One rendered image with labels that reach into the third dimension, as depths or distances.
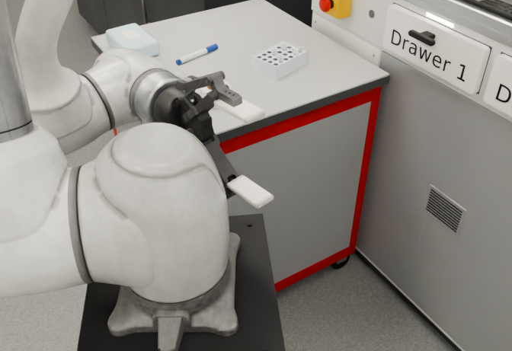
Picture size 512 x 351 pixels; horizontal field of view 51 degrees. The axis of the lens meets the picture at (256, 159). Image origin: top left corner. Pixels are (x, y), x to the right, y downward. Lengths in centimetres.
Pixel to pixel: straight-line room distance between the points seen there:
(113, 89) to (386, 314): 122
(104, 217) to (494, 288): 107
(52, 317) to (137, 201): 128
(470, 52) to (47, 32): 85
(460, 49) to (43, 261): 94
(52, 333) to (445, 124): 129
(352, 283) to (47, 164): 136
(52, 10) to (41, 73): 9
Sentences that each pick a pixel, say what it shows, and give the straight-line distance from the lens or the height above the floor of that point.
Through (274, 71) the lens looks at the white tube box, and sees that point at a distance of 135.
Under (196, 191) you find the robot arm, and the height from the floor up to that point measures 101.
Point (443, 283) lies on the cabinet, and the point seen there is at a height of 24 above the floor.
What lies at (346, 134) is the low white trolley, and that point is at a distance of 145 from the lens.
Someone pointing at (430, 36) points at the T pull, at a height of 91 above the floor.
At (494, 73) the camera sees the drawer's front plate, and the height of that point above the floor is 89.
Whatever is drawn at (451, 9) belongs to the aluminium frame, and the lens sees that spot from 129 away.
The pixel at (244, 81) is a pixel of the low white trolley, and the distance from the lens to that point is 136.
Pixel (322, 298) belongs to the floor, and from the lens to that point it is 182.
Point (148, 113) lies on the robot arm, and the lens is 84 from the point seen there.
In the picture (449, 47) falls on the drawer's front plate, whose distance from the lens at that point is 128.
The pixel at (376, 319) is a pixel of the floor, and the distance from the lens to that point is 180.
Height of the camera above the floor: 142
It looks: 38 degrees down
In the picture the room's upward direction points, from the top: straight up
